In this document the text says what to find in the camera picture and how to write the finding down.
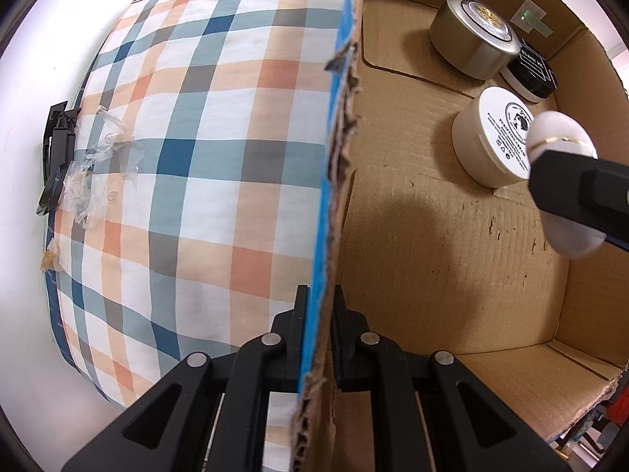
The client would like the black round tin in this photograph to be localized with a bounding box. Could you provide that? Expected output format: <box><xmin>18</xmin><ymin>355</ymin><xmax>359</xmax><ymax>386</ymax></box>
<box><xmin>500</xmin><ymin>42</ymin><xmax>560</xmax><ymax>104</ymax></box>

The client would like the brown cardboard box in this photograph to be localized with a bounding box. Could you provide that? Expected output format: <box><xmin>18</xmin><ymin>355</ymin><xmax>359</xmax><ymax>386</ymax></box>
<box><xmin>290</xmin><ymin>0</ymin><xmax>629</xmax><ymax>472</ymax></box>

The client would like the black plastic clip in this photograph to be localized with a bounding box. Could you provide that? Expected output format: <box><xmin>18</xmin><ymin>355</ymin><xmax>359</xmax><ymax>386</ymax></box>
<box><xmin>34</xmin><ymin>101</ymin><xmax>82</xmax><ymax>216</ymax></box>

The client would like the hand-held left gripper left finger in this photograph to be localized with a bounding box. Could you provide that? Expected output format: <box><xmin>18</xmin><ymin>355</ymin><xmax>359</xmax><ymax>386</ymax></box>
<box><xmin>61</xmin><ymin>285</ymin><xmax>311</xmax><ymax>472</ymax></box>

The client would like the white round jar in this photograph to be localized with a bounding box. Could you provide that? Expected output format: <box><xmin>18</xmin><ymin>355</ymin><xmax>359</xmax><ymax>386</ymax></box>
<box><xmin>451</xmin><ymin>86</ymin><xmax>536</xmax><ymax>188</ymax></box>

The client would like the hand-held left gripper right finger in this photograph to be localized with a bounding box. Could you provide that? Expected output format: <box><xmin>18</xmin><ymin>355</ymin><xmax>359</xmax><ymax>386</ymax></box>
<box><xmin>331</xmin><ymin>285</ymin><xmax>568</xmax><ymax>472</ymax></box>

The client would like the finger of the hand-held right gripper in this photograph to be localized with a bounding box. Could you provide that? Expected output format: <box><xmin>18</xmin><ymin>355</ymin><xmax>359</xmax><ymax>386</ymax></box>
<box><xmin>528</xmin><ymin>150</ymin><xmax>629</xmax><ymax>245</ymax></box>

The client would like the checked tablecloth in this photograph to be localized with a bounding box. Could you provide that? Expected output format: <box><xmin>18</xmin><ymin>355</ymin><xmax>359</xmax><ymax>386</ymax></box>
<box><xmin>42</xmin><ymin>0</ymin><xmax>355</xmax><ymax>472</ymax></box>

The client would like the clear crumpled plastic tape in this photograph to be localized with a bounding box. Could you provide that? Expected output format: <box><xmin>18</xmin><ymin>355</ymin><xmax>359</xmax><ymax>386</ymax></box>
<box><xmin>61</xmin><ymin>105</ymin><xmax>144</xmax><ymax>229</ymax></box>

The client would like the silver round tin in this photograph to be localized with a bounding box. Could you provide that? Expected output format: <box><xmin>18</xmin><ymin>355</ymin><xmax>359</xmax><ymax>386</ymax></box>
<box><xmin>429</xmin><ymin>0</ymin><xmax>522</xmax><ymax>80</ymax></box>

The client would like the white rounded compact case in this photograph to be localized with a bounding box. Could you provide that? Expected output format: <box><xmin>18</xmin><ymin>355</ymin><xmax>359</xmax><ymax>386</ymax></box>
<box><xmin>526</xmin><ymin>112</ymin><xmax>606</xmax><ymax>259</ymax></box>

